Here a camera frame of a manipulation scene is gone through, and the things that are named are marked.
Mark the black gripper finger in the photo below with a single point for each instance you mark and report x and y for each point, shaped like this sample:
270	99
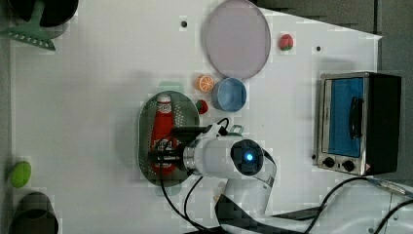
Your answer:
187	131

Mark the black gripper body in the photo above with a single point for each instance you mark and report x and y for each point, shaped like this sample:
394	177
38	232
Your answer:
162	158

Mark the red plush ketchup bottle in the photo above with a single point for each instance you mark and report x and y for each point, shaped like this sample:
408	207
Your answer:
162	125

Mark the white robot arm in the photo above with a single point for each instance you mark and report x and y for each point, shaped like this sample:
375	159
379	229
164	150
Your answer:
250	172

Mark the green oval strainer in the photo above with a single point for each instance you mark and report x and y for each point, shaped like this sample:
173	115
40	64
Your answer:
185	114

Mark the small red strawberry toy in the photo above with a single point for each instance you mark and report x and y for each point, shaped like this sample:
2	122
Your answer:
202	106

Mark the orange slice toy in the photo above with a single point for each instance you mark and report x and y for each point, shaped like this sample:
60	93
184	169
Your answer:
205	83

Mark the blue bowl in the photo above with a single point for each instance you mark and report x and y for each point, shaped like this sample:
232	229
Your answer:
229	95

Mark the large grey round plate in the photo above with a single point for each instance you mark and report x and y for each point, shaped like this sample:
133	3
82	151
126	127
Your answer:
238	39

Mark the red strawberry with green leaves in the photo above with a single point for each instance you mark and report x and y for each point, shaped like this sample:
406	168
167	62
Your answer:
286	42

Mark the black cup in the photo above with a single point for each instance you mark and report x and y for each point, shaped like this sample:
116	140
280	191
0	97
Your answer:
34	215

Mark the lime green round toy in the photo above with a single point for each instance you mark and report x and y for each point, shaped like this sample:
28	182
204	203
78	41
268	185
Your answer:
20	174

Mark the black toaster oven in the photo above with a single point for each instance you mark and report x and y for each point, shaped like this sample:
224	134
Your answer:
359	118

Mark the black cylinder container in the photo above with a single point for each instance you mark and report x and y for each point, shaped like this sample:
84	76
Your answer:
55	17

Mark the green spatula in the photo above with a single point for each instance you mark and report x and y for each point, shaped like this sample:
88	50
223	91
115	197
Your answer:
31	32

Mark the green cup with handle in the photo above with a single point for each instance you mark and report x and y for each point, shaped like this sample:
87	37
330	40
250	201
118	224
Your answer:
236	130

